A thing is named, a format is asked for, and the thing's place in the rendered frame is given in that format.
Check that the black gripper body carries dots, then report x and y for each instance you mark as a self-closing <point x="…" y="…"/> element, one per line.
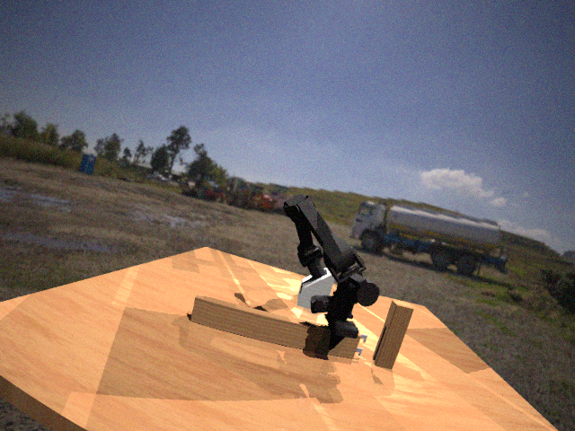
<point x="340" y="326"/>

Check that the brown wooden post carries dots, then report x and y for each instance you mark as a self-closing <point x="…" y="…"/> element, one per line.
<point x="391" y="337"/>

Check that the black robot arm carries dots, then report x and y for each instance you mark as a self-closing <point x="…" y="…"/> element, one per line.
<point x="339" y="256"/>

